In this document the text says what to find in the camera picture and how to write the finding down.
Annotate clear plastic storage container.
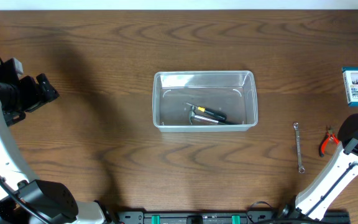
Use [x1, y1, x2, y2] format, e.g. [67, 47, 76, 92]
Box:
[152, 70, 259, 133]

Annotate silver ring wrench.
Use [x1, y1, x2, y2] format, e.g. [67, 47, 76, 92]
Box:
[293, 122, 305, 174]

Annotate small steel claw hammer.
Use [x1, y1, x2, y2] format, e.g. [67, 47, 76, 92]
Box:
[189, 106, 234, 125]

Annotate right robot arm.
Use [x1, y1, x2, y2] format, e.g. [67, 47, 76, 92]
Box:
[279, 67, 358, 221]

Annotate red handled pliers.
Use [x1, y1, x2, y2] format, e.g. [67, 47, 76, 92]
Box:
[319, 126, 339, 157]

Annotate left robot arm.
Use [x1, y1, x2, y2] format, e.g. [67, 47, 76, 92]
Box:
[0, 58, 112, 223]

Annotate yellow black screwdriver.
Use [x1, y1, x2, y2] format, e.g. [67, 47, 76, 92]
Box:
[186, 102, 227, 121]

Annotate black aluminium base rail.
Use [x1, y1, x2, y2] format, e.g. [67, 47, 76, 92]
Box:
[115, 210, 351, 224]

